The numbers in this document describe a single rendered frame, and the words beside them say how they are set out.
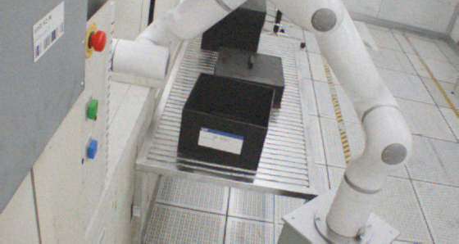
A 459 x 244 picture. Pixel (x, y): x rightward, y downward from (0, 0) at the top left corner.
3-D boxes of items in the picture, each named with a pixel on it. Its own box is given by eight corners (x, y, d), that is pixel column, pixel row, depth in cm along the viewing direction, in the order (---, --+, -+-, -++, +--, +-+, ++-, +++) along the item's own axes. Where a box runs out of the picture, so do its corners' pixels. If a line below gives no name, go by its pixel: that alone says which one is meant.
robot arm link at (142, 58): (124, 33, 117) (113, 47, 109) (174, 41, 117) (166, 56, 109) (121, 62, 121) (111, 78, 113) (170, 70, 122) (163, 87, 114)
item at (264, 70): (281, 108, 193) (288, 81, 186) (209, 97, 191) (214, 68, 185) (278, 76, 218) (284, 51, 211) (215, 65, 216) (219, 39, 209)
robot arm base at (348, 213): (383, 231, 140) (405, 187, 130) (347, 258, 128) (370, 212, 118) (338, 196, 151) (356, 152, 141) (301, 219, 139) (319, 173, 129)
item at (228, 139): (175, 152, 157) (181, 109, 148) (193, 111, 180) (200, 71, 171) (257, 172, 155) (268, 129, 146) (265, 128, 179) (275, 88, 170)
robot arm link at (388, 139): (379, 169, 135) (406, 101, 122) (390, 212, 119) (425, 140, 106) (341, 164, 134) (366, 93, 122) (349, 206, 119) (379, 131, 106)
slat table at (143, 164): (267, 323, 190) (318, 195, 150) (129, 299, 189) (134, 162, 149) (270, 149, 301) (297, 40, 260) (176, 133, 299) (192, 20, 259)
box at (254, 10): (256, 59, 229) (266, 11, 216) (198, 49, 228) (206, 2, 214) (256, 37, 253) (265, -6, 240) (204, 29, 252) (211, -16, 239)
